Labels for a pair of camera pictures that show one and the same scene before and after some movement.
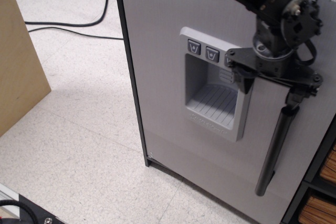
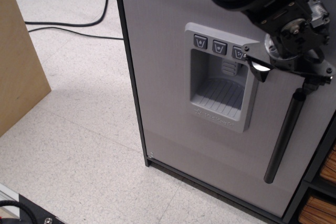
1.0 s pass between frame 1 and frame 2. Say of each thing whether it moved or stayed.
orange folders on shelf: stayed
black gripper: moved
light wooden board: stayed
